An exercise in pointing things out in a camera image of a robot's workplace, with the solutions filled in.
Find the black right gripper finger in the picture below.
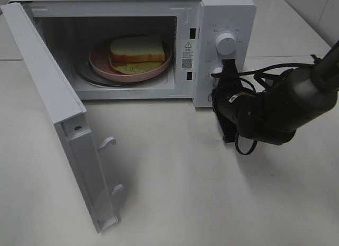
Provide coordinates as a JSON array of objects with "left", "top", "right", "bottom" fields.
[{"left": 221, "top": 59, "right": 238, "bottom": 79}]

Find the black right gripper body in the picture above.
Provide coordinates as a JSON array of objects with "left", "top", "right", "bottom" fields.
[{"left": 211, "top": 73, "right": 260, "bottom": 130}]

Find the white microwave knob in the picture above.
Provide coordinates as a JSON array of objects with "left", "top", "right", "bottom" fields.
[
  {"left": 215, "top": 32, "right": 237, "bottom": 56},
  {"left": 211, "top": 67, "right": 222, "bottom": 87}
]

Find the white bread sandwich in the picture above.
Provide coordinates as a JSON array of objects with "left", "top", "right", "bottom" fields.
[{"left": 108, "top": 36, "right": 166, "bottom": 75}]

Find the pink round plate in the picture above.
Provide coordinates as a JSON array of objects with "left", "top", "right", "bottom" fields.
[{"left": 88, "top": 41, "right": 173, "bottom": 83}]

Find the white glass microwave door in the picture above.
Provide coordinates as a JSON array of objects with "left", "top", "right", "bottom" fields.
[{"left": 1, "top": 3, "right": 119, "bottom": 233}]

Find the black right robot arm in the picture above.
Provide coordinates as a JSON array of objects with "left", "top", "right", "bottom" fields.
[{"left": 211, "top": 44, "right": 338, "bottom": 147}]

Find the white microwave oven body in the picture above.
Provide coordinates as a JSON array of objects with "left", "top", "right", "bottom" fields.
[{"left": 8, "top": 0, "right": 256, "bottom": 107}]

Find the white microwave warning label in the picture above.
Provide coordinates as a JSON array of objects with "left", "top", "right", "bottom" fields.
[{"left": 179, "top": 39, "right": 196, "bottom": 71}]

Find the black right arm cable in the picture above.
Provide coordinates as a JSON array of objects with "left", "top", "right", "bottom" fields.
[{"left": 210, "top": 54, "right": 321, "bottom": 154}]

